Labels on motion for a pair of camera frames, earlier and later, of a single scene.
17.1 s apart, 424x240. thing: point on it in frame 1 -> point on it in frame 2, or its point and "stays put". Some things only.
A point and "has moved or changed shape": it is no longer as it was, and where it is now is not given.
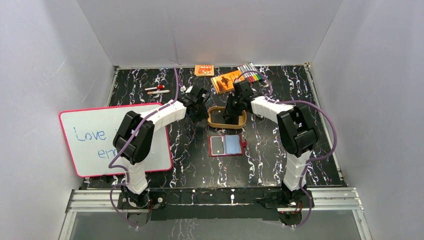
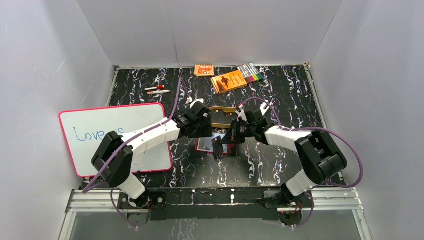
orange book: (224, 82) stays put
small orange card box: (204, 70) stays put
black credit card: (217, 116) -> (217, 146)
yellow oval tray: (216, 118) stays put
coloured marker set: (251, 76) stays put
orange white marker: (158, 92) stays put
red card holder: (233, 145) has moved or changed shape
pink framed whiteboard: (90, 133) stays put
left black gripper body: (197, 108) -> (205, 124)
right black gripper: (229, 112) -> (232, 136)
